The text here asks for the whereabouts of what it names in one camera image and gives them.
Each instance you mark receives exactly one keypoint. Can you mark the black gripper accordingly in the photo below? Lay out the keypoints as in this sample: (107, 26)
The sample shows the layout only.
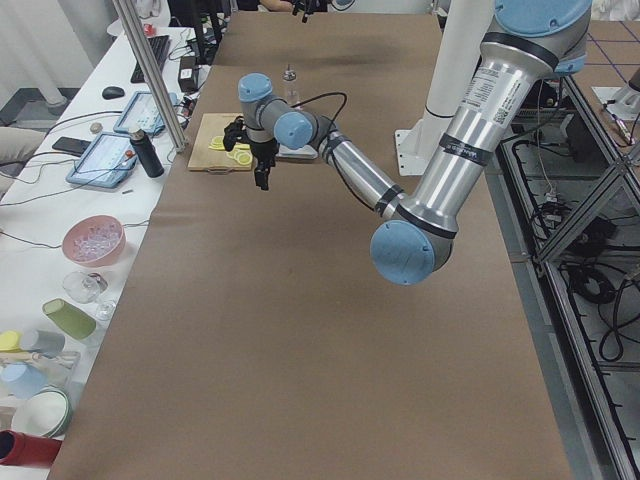
(263, 151)

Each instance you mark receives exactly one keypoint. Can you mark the glass sauce bottle metal spout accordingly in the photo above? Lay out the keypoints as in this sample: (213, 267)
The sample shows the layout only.
(290, 88)

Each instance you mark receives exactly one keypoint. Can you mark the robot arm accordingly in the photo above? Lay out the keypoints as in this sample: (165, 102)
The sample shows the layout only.
(526, 41)

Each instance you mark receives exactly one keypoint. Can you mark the digital kitchen scale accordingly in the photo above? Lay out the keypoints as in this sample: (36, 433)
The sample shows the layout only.
(305, 153)

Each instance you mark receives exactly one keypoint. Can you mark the green plastic cup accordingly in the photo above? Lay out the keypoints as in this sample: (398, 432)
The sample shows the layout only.
(70, 319)

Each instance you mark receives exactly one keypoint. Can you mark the grey plastic cup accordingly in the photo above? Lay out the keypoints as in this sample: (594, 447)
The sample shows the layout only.
(41, 341)

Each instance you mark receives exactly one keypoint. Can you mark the yellow plastic cup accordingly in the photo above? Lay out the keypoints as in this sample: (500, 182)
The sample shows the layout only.
(10, 341)

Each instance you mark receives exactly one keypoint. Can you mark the light blue plastic cup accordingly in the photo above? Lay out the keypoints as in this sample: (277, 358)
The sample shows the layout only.
(23, 380)

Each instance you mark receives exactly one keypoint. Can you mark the lemon slice top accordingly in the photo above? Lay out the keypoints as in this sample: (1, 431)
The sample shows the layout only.
(243, 158)

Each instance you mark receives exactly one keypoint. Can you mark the bamboo cutting board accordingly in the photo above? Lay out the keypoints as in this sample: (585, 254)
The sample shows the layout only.
(208, 152)

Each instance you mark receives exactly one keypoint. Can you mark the black thermos bottle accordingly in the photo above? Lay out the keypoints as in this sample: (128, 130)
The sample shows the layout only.
(145, 151)

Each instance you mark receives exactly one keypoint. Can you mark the black power adapter box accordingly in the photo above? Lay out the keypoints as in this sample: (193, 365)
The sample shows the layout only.
(188, 74)

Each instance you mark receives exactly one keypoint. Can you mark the blue teach pendant far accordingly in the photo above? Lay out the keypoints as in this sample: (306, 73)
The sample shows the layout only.
(141, 111)

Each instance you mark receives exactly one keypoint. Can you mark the blue teach pendant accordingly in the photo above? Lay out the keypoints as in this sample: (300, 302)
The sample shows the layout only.
(107, 162)
(141, 111)

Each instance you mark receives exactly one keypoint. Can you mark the blue teach pendant near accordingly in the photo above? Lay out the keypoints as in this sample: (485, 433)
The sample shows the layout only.
(107, 162)

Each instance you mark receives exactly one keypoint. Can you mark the black computer mouse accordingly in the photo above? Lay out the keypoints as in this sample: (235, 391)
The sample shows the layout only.
(112, 92)

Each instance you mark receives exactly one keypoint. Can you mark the pink bowl with ice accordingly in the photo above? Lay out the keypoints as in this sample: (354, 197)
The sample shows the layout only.
(95, 241)

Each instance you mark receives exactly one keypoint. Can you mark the black smartphone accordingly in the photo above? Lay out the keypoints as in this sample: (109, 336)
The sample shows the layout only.
(72, 146)

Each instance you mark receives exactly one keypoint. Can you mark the clear wine glass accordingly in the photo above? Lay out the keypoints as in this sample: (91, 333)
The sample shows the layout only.
(88, 288)

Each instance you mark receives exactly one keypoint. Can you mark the white green rimmed bowl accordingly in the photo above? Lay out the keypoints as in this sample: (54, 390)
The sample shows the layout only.
(46, 414)

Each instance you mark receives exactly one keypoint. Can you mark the red cylindrical container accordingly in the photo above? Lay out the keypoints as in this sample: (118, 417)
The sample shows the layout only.
(20, 449)

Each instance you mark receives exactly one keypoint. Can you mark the aluminium frame post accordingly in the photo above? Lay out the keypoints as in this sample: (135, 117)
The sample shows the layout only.
(143, 53)

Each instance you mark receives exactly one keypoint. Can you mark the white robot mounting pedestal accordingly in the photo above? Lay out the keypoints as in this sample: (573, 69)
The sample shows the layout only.
(455, 65)

